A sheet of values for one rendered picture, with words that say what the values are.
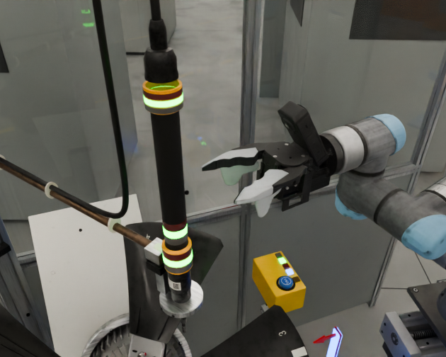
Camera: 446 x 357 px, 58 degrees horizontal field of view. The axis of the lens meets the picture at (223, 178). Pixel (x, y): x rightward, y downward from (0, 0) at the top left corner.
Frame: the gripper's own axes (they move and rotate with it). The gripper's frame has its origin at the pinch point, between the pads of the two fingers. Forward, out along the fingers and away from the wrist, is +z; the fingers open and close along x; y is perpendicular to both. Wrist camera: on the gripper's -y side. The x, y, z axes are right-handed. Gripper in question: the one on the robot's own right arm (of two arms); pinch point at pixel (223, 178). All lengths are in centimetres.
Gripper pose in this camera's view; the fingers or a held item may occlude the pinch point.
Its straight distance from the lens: 56.5
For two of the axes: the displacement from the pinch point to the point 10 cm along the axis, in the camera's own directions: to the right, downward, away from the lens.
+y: 0.0, 8.2, 5.7
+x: -5.1, -4.9, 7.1
